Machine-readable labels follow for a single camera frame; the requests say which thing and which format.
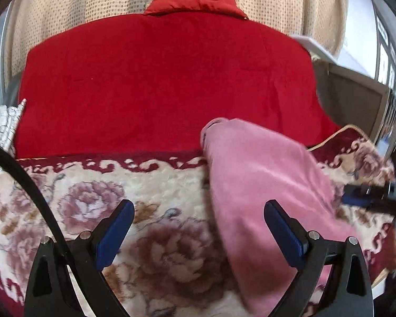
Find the red pillow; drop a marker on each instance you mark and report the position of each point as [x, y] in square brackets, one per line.
[191, 1]

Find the slatted rail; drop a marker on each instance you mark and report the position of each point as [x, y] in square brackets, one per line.
[394, 119]

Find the white window ledge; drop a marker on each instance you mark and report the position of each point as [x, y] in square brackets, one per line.
[313, 46]

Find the window frame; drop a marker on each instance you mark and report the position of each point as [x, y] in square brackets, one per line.
[386, 49]

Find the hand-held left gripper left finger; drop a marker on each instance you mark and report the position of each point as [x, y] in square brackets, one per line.
[114, 234]

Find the floral plush blanket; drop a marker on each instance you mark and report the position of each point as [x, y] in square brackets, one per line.
[85, 188]

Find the red quilt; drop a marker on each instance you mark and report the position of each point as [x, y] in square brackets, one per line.
[151, 82]

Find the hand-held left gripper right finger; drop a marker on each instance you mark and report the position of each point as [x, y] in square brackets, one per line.
[283, 234]

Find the white crackle-print cloth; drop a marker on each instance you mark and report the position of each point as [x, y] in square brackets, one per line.
[3, 122]

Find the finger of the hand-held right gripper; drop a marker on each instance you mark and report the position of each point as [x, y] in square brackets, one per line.
[363, 195]

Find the grey padded headboard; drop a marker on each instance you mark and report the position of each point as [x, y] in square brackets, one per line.
[349, 95]

